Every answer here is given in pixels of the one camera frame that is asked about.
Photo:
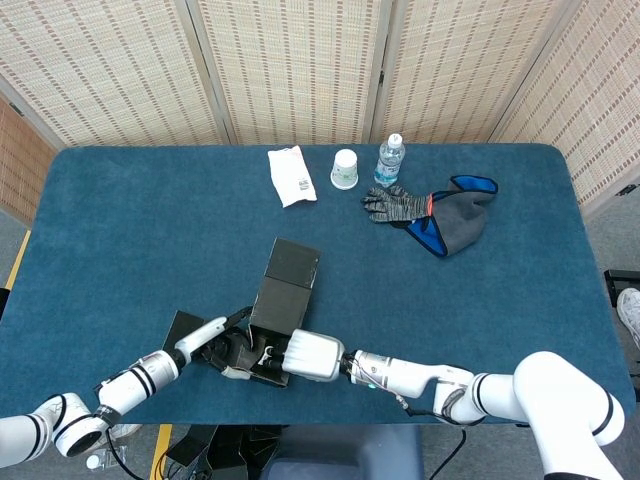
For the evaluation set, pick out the grey striped knit glove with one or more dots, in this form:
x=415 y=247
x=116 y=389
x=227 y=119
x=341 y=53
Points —
x=400 y=207

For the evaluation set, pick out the woven bamboo folding screen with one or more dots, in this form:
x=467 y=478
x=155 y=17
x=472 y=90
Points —
x=300 y=65

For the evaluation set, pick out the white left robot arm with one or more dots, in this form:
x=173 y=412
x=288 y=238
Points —
x=130 y=387

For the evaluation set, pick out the brown woven screen panel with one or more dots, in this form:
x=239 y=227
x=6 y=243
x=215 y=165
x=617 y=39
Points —
x=22 y=160

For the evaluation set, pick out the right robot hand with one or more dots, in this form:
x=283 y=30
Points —
x=315 y=355

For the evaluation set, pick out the black paper box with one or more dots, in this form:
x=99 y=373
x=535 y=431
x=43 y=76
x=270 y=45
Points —
x=285 y=300

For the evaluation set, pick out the white plastic packet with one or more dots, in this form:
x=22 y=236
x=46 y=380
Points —
x=292 y=175

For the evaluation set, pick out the clear plastic floor bottle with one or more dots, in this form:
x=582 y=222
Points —
x=97 y=461

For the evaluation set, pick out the white shoe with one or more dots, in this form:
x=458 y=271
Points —
x=631 y=315

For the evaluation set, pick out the grey blue-lined beanie hat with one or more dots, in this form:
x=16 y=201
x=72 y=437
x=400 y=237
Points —
x=465 y=220

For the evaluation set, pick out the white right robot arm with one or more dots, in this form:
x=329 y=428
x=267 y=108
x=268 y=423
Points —
x=550 y=390

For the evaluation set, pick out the clear water bottle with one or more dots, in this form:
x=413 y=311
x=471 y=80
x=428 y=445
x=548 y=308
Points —
x=389 y=165

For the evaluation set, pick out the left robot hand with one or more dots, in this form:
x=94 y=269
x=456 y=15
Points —
x=200 y=336

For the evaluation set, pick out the white paper cup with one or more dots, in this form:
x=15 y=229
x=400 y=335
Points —
x=345 y=170

